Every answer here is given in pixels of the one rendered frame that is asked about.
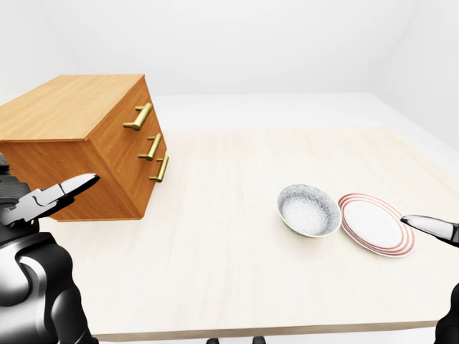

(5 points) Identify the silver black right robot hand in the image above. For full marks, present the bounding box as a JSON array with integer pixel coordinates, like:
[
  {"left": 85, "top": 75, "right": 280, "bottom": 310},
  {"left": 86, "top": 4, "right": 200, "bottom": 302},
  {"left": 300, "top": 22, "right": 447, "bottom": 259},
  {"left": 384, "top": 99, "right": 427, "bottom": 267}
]
[{"left": 399, "top": 214, "right": 459, "bottom": 249}]

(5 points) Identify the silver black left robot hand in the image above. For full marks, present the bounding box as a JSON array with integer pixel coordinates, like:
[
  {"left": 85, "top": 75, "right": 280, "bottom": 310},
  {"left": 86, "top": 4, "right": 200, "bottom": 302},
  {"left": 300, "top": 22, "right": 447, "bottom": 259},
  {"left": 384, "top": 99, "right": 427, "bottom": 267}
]
[{"left": 0, "top": 153, "right": 101, "bottom": 234}]

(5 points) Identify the wooden cabinet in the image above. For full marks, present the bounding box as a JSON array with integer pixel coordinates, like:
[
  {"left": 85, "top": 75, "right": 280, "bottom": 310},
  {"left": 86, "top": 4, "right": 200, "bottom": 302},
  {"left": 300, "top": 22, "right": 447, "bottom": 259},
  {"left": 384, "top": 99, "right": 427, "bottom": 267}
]
[{"left": 0, "top": 74, "right": 170, "bottom": 223}]

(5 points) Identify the patterned grey bowl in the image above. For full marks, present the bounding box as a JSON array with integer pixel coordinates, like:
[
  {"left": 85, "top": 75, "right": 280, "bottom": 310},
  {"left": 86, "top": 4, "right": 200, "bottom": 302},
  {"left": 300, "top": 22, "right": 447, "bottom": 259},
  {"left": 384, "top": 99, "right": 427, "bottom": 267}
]
[{"left": 276, "top": 183, "right": 342, "bottom": 239}]

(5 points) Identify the white plate with red rings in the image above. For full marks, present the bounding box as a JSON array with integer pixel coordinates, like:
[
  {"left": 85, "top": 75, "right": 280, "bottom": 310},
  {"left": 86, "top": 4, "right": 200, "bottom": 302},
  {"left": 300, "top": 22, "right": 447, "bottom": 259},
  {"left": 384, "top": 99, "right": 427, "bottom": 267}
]
[{"left": 337, "top": 193, "right": 417, "bottom": 259}]

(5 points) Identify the wooden drawer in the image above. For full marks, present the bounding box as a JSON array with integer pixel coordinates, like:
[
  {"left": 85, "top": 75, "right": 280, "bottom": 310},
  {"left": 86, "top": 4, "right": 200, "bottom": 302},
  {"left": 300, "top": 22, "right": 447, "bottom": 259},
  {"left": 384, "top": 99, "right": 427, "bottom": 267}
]
[
  {"left": 123, "top": 131, "right": 170, "bottom": 219},
  {"left": 105, "top": 105, "right": 164, "bottom": 195},
  {"left": 88, "top": 78, "right": 156, "bottom": 168}
]

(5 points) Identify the brass drawer handle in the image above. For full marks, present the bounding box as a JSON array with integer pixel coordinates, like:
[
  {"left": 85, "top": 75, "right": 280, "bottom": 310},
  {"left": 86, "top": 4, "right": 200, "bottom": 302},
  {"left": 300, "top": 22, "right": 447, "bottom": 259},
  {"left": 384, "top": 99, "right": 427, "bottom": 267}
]
[
  {"left": 138, "top": 133, "right": 164, "bottom": 162},
  {"left": 122, "top": 102, "right": 153, "bottom": 132},
  {"left": 148, "top": 155, "right": 170, "bottom": 183}
]

